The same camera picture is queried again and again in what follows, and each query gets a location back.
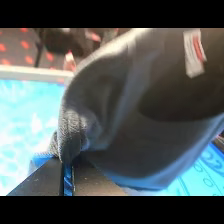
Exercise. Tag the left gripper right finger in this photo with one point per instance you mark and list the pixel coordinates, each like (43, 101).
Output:
(90, 181)

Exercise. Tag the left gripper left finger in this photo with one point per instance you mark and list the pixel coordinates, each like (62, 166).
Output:
(46, 181)

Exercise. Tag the black garment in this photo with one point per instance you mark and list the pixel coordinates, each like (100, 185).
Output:
(140, 110)

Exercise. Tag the silver frame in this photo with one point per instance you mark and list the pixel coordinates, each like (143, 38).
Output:
(33, 73)

